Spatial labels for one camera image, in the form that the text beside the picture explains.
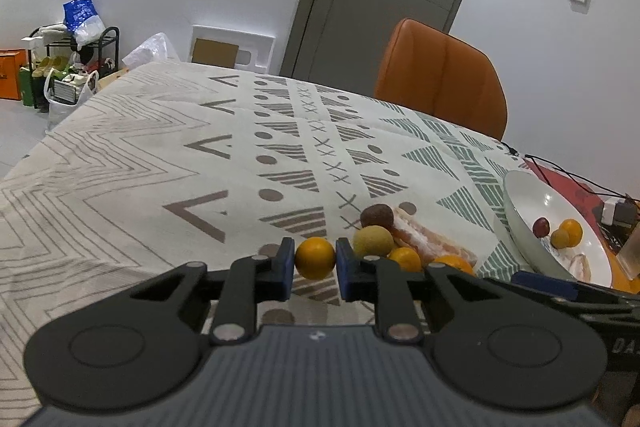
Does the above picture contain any small orange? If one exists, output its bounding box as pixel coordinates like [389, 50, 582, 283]
[387, 247, 423, 273]
[294, 237, 337, 280]

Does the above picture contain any dark brown round fruit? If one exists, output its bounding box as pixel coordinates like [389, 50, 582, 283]
[360, 204, 394, 230]

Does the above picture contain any white ceramic bowl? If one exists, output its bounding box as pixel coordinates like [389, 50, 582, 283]
[502, 170, 613, 289]

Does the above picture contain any white handled plastic bag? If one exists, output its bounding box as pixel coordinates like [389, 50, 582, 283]
[44, 68, 100, 130]

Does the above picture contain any brown cardboard piece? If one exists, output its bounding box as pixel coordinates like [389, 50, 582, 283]
[192, 38, 240, 68]

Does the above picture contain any black shoe rack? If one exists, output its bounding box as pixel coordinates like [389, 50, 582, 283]
[27, 26, 121, 108]

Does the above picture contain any translucent plastic cup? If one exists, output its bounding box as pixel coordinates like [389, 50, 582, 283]
[620, 227, 640, 280]

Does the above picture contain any pale green slipper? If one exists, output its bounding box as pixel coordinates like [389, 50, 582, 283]
[32, 56, 68, 78]

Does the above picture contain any blue and white plastic bag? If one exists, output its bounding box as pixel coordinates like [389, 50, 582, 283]
[62, 0, 107, 50]

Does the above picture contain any beige package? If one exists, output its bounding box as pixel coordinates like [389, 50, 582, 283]
[97, 66, 132, 92]

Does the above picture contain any crumpled white plastic bag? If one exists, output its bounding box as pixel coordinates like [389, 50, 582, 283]
[122, 32, 181, 70]

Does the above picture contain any peeled citrus segment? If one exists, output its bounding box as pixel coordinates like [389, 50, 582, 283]
[565, 252, 593, 282]

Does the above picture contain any white foam packaging board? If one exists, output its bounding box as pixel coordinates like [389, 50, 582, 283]
[189, 25, 277, 74]

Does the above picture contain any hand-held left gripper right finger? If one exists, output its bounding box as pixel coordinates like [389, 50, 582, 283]
[336, 237, 506, 342]

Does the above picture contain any green box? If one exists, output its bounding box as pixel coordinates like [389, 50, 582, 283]
[19, 64, 38, 108]

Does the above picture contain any red and orange mat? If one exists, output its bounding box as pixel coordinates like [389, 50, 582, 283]
[520, 154, 640, 295]

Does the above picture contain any large orange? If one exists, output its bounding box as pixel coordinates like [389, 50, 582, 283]
[559, 218, 584, 249]
[429, 255, 476, 278]

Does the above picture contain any orange leather chair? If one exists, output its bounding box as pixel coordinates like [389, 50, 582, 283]
[374, 18, 508, 142]

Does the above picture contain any white charger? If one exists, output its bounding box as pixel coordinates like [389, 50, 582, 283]
[600, 197, 638, 228]

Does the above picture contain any orange paper bag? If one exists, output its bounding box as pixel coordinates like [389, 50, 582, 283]
[0, 49, 27, 101]

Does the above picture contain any patterned white tablecloth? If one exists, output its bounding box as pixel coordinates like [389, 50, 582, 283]
[0, 61, 561, 408]

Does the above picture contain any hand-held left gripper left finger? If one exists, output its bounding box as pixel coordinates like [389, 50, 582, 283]
[127, 237, 296, 343]

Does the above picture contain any black cable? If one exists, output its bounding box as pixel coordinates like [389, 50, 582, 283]
[492, 139, 640, 208]

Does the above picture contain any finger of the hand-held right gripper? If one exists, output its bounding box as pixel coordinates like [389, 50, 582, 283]
[511, 270, 640, 315]

